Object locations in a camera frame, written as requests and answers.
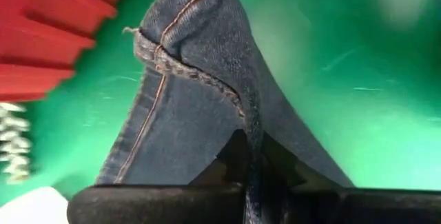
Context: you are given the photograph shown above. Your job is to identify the dark blue denim jeans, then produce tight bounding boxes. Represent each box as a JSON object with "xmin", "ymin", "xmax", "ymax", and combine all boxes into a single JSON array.
[{"xmin": 95, "ymin": 0, "xmax": 355, "ymax": 224}]

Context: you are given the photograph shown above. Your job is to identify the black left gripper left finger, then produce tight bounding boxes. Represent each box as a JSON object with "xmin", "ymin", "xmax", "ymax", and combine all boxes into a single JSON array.
[{"xmin": 66, "ymin": 129, "xmax": 250, "ymax": 224}]

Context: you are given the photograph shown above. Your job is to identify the small potted succulent plant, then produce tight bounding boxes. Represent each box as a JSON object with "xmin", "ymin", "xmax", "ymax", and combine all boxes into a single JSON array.
[{"xmin": 0, "ymin": 102, "xmax": 33, "ymax": 185}]

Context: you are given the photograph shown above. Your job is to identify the green table mat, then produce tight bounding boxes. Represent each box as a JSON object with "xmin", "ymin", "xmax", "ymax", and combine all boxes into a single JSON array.
[{"xmin": 0, "ymin": 0, "xmax": 441, "ymax": 207}]

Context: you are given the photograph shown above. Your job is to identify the red plastic laundry bin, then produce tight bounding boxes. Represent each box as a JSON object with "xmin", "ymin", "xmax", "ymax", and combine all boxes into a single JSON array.
[{"xmin": 0, "ymin": 0, "xmax": 141, "ymax": 103}]

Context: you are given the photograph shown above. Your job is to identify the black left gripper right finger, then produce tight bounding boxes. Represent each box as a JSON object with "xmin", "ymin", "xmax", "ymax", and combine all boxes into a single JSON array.
[{"xmin": 263, "ymin": 132, "xmax": 441, "ymax": 224}]

